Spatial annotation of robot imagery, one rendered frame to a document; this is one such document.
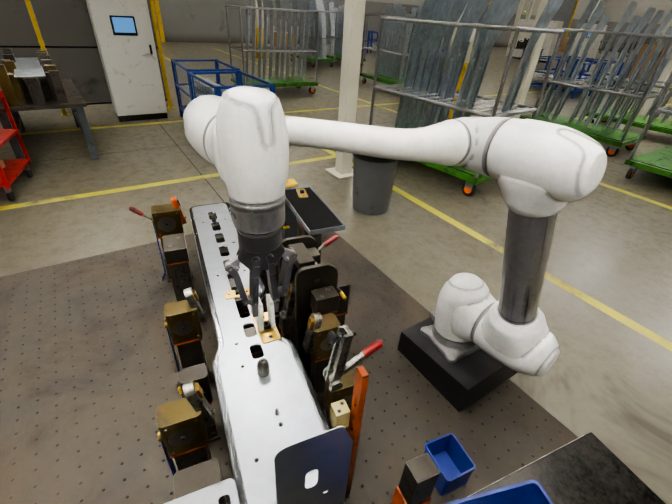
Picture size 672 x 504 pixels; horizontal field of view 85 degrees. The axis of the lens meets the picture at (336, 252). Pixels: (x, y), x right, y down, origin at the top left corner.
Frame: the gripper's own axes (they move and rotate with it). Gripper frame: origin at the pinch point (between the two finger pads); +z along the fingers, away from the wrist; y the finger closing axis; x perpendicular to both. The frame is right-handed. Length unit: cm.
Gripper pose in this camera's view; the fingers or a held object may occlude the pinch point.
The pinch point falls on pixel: (265, 312)
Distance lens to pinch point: 76.1
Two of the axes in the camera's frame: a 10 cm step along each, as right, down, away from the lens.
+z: -0.5, 8.3, 5.5
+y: -9.1, 1.9, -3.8
